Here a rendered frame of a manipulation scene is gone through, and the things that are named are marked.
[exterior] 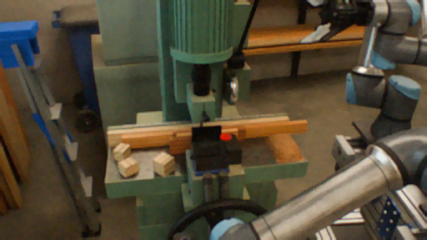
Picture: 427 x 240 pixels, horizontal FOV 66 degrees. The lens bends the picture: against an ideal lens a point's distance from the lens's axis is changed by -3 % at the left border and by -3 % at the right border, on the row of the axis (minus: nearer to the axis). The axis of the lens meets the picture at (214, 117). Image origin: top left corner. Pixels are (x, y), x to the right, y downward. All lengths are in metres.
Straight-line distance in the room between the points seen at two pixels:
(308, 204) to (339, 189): 0.06
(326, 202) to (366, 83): 0.79
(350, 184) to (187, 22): 0.54
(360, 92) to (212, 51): 0.66
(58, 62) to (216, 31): 2.60
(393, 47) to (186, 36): 0.57
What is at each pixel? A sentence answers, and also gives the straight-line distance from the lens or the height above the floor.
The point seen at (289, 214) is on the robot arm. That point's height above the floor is 1.09.
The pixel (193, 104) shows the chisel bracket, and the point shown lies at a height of 1.06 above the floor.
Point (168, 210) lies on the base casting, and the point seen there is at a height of 0.77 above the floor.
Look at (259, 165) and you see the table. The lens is 1.02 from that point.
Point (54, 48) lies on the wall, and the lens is 3.33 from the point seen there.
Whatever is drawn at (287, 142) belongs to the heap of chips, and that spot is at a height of 0.94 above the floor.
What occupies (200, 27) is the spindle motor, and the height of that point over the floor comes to 1.30.
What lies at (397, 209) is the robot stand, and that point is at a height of 0.68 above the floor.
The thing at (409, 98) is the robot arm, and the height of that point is 1.00.
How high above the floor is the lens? 1.52
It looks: 30 degrees down
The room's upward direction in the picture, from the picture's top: 1 degrees clockwise
